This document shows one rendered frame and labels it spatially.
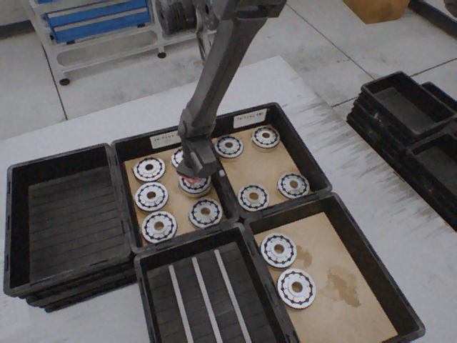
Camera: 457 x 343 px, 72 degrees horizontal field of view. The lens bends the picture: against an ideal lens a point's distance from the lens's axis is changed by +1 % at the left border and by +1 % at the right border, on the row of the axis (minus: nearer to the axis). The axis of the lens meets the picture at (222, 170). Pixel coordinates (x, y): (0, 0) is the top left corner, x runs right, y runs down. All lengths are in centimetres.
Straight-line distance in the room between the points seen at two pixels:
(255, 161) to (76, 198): 60
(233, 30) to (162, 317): 70
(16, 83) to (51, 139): 163
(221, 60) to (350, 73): 250
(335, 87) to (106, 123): 195
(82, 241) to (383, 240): 98
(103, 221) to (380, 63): 276
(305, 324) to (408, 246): 51
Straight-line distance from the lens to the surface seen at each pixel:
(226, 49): 57
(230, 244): 96
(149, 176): 105
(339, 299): 97
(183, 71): 281
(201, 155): 77
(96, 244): 102
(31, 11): 261
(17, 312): 118
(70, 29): 271
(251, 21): 54
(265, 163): 111
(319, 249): 100
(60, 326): 112
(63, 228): 107
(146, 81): 275
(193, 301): 91
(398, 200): 136
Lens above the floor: 172
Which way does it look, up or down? 55 degrees down
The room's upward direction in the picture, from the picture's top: 3 degrees clockwise
